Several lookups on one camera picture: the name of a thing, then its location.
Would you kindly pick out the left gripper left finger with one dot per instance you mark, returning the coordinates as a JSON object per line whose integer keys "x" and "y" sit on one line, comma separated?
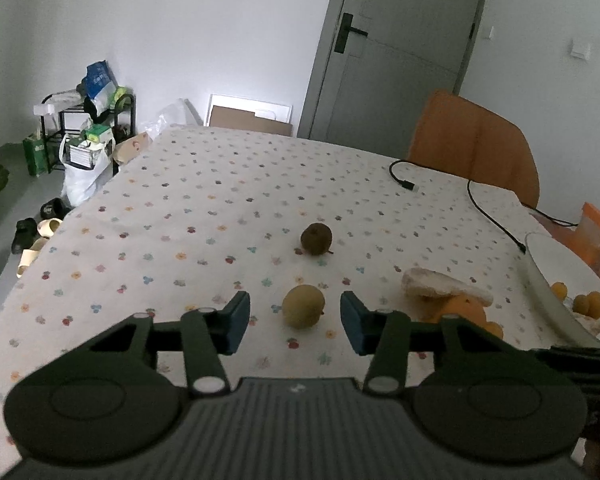
{"x": 207, "y": 334}

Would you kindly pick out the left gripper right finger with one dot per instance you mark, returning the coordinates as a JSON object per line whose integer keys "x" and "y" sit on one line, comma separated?
{"x": 382, "y": 334}

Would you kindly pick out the large orange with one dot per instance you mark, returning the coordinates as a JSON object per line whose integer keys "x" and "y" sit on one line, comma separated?
{"x": 463, "y": 305}
{"x": 593, "y": 305}

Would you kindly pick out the pale green round fruit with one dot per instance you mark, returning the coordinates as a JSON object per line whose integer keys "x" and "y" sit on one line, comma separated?
{"x": 303, "y": 307}

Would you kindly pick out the small orange fruit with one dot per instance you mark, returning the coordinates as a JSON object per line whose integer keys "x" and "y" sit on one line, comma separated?
{"x": 495, "y": 329}

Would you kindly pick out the small green fruit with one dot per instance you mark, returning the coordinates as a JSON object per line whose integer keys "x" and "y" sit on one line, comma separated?
{"x": 581, "y": 305}

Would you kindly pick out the small orange kumquat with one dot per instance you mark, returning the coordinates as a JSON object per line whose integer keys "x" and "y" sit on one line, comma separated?
{"x": 560, "y": 290}

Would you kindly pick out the white round plate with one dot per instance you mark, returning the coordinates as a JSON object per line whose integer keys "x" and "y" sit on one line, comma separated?
{"x": 558, "y": 279}

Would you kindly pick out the dark brown round fruit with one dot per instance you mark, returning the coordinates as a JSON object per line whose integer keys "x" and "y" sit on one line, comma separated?
{"x": 316, "y": 239}

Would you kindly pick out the dotted white tablecloth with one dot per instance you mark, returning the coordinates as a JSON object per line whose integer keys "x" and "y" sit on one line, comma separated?
{"x": 204, "y": 213}

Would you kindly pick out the orange lid plastic jar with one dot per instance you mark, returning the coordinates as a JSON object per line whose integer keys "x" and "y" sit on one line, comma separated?
{"x": 585, "y": 239}

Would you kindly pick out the beige slipper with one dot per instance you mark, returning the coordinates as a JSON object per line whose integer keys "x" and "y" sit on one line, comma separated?
{"x": 29, "y": 256}

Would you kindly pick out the black shoe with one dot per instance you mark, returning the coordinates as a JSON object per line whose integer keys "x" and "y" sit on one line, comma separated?
{"x": 26, "y": 233}

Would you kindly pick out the orange chair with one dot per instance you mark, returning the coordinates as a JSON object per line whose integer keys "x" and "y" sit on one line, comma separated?
{"x": 459, "y": 137}

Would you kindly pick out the white plastic bag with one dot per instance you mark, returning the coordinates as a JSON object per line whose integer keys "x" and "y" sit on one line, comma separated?
{"x": 82, "y": 182}

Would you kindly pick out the cardboard and white board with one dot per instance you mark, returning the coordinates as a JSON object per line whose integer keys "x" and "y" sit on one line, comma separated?
{"x": 231, "y": 112}

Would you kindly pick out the green box on floor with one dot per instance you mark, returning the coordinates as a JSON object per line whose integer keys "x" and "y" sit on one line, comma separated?
{"x": 34, "y": 153}

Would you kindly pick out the black storage rack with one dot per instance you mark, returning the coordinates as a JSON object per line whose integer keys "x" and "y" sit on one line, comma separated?
{"x": 68, "y": 115}

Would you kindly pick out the blue white bag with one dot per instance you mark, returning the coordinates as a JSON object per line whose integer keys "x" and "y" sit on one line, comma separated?
{"x": 100, "y": 85}

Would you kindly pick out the grey door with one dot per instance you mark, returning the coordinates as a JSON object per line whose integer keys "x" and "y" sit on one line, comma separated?
{"x": 371, "y": 96}

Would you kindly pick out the black door handle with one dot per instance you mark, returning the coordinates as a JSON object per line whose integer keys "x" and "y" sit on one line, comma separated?
{"x": 345, "y": 29}

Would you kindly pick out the white wall switch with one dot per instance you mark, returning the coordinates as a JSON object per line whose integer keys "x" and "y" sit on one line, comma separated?
{"x": 580, "y": 49}

